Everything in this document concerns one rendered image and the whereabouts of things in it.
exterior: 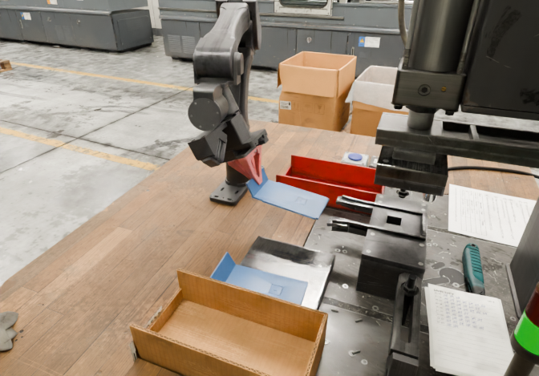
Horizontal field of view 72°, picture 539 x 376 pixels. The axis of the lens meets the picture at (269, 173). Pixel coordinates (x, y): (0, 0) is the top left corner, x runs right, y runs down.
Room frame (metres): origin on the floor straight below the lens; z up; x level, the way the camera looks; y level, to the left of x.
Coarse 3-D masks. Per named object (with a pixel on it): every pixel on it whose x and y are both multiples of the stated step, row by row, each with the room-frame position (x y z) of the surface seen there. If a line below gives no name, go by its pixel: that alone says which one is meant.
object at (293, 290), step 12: (228, 264) 0.50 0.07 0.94; (216, 276) 0.47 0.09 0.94; (228, 276) 0.48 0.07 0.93; (240, 276) 0.49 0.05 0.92; (252, 276) 0.49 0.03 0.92; (264, 276) 0.49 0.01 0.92; (276, 276) 0.49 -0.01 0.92; (252, 288) 0.46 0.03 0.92; (264, 288) 0.46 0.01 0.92; (288, 288) 0.46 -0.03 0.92; (300, 288) 0.46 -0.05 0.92; (288, 300) 0.43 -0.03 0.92; (300, 300) 0.43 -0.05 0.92
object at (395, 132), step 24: (384, 120) 0.57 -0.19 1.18; (408, 120) 0.55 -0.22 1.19; (432, 120) 0.54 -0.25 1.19; (384, 144) 0.53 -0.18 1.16; (408, 144) 0.52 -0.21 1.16; (432, 144) 0.50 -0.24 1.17; (456, 144) 0.49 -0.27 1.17; (480, 144) 0.48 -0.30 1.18; (504, 144) 0.48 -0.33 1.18; (528, 144) 0.50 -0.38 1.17; (384, 168) 0.49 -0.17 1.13; (408, 168) 0.48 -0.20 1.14; (432, 168) 0.48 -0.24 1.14; (432, 192) 0.47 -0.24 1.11
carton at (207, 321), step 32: (192, 288) 0.44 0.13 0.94; (224, 288) 0.42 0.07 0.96; (160, 320) 0.39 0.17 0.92; (192, 320) 0.41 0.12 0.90; (224, 320) 0.41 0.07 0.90; (256, 320) 0.40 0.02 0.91; (288, 320) 0.38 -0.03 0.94; (320, 320) 0.37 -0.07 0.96; (160, 352) 0.33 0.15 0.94; (192, 352) 0.31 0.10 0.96; (224, 352) 0.35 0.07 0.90; (256, 352) 0.35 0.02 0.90; (288, 352) 0.35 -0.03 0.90; (320, 352) 0.34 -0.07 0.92
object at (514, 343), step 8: (512, 336) 0.27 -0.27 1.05; (512, 344) 0.26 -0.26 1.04; (520, 352) 0.25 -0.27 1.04; (528, 352) 0.25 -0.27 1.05; (512, 360) 0.27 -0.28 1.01; (520, 360) 0.26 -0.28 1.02; (528, 360) 0.25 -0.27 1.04; (536, 360) 0.24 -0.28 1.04; (512, 368) 0.26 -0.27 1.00; (520, 368) 0.26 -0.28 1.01; (528, 368) 0.25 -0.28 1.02
